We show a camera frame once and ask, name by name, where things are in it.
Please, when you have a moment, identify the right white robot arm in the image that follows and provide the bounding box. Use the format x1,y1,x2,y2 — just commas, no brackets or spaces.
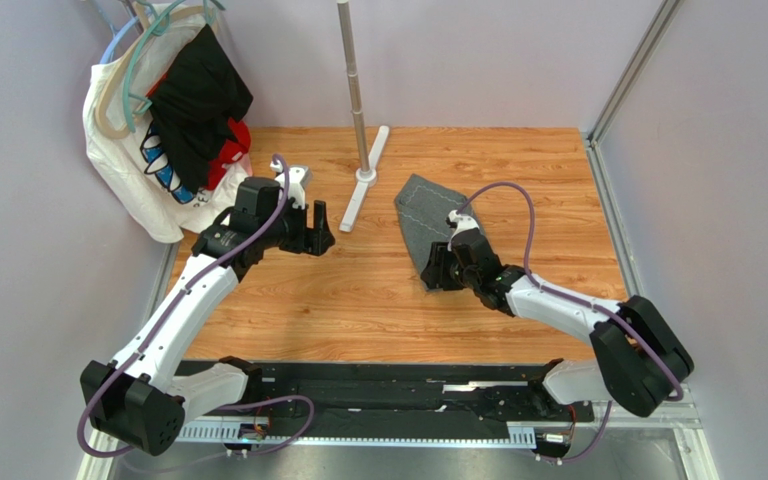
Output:
420,229,695,418

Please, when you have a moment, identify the red garment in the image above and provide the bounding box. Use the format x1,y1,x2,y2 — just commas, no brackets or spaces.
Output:
146,73,253,192

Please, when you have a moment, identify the aluminium corner post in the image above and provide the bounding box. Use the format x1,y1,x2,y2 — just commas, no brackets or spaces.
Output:
587,0,684,148

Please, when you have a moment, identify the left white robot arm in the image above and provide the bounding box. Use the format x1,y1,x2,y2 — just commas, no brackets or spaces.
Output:
77,166,335,457

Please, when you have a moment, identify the blue clothes hanger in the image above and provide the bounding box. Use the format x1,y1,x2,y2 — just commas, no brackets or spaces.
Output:
98,17,140,65

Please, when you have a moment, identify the grey cloth napkin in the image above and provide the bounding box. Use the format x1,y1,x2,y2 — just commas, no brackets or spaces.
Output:
394,174,467,291

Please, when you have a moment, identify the white T-shirt with print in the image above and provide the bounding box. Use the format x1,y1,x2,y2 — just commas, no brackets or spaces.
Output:
82,26,253,244

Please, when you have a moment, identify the white stand base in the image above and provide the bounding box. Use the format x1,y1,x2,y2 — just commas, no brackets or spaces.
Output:
339,125,390,233

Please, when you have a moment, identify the silver metal stand pole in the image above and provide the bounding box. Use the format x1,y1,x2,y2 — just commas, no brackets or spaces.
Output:
336,0,372,179

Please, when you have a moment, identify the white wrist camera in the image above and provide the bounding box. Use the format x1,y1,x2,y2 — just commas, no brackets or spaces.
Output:
270,161,313,210
446,209,481,251

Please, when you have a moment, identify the beige clothes hanger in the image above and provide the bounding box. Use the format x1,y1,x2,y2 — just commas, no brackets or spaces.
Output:
94,1,226,140

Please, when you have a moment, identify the black garment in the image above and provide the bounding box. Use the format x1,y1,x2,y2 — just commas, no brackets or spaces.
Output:
147,23,255,196

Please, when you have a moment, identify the teal clothes hanger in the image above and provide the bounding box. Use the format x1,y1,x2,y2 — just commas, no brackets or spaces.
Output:
132,1,209,130

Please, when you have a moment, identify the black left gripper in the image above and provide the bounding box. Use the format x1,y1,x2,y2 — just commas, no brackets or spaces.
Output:
259,196,335,256

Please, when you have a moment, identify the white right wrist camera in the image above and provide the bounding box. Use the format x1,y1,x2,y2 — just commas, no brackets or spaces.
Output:
446,209,481,251

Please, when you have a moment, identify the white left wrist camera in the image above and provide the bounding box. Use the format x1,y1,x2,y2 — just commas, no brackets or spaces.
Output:
270,161,313,210

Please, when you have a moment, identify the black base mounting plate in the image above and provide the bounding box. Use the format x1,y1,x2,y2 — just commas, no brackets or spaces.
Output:
182,361,595,443

